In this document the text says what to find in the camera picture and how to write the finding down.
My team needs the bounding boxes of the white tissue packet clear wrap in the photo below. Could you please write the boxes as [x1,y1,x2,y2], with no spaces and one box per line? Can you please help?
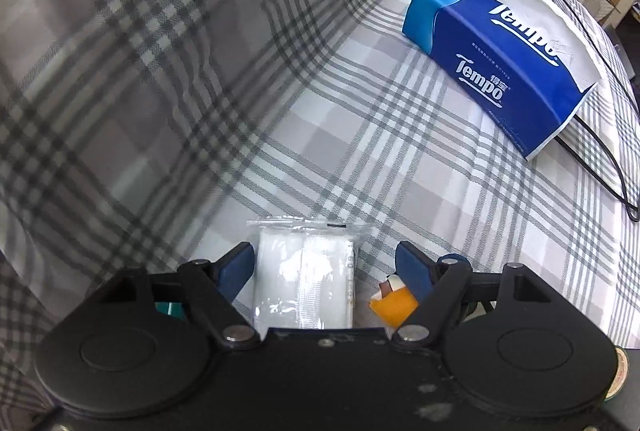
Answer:
[246,218,369,330]

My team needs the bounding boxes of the blue tissue pack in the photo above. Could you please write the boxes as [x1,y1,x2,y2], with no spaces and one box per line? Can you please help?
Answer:
[402,0,602,160]

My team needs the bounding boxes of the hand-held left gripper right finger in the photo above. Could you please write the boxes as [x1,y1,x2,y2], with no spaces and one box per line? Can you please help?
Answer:
[390,241,556,353]

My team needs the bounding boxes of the grey plaid bedsheet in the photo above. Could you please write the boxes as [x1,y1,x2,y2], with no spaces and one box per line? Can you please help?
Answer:
[100,0,640,362]

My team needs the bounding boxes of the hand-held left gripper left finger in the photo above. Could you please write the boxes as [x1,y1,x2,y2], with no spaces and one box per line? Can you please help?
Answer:
[90,242,261,352]

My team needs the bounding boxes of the black chair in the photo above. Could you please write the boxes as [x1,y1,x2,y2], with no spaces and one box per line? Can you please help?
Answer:
[606,27,640,84]

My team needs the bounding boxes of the green tape roll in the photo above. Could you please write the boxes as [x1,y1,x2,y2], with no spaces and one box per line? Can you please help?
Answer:
[606,345,632,401]

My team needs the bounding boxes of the black cable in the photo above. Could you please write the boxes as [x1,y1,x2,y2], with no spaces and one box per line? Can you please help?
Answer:
[390,0,640,223]

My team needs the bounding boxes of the colourful patterned scarf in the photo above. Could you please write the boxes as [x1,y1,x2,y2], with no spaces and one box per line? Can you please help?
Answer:
[369,276,419,330]

